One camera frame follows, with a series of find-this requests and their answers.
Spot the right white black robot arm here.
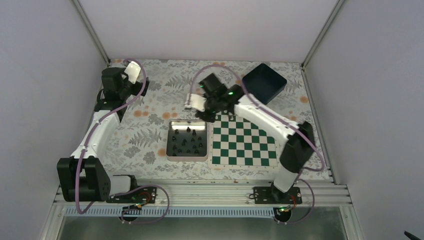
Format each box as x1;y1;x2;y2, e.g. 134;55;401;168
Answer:
185;73;316;204

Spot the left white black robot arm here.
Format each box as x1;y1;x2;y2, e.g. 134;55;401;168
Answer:
56;61;149;203

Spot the green white chess board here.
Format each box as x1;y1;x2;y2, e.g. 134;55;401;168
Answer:
208;110;279;171

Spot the metal tin of chess pieces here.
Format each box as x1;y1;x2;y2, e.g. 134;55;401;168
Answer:
165;119;209;162

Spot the dark blue square bin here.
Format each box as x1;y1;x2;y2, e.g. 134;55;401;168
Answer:
242;63;288;105

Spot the floral patterned table mat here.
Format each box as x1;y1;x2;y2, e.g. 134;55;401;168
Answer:
97;58;330;181

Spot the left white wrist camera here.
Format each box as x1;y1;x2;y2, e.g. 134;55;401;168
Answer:
124;61;141;84

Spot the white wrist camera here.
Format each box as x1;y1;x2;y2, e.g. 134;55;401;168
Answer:
124;61;141;84
184;93;207;112

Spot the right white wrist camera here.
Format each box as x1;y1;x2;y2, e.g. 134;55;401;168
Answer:
184;93;207;112

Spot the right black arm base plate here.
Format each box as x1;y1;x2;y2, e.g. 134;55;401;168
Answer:
248;186;303;205

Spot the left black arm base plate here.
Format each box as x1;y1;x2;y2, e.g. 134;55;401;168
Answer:
106;186;157;205

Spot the aluminium front rail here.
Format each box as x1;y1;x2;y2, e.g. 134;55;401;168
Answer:
52;180;353;208

